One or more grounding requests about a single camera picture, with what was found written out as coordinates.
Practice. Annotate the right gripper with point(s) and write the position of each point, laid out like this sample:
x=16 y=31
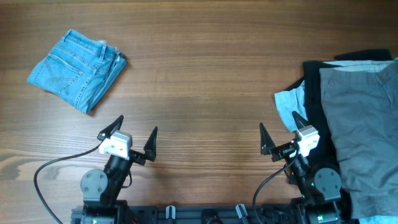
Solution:
x=267 y=145

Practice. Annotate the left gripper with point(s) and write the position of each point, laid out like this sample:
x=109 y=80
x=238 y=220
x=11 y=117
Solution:
x=148 y=149

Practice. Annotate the grey shorts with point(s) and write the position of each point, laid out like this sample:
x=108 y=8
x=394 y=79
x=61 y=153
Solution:
x=361 y=111

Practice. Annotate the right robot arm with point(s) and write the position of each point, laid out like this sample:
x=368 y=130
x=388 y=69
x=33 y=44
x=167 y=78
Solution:
x=319 y=186

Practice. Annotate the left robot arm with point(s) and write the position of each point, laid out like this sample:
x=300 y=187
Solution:
x=101 y=187

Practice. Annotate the light blue garment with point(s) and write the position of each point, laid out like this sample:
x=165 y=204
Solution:
x=291 y=100

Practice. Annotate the black garment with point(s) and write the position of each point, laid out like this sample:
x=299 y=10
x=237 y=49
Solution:
x=325 y=153

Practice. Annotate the folded blue denim jeans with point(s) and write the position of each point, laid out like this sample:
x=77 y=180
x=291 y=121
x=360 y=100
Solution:
x=78 y=70

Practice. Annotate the white dotted garment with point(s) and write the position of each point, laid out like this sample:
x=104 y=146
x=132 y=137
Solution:
x=361 y=65

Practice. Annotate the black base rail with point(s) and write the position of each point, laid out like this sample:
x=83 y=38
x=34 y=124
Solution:
x=199 y=214

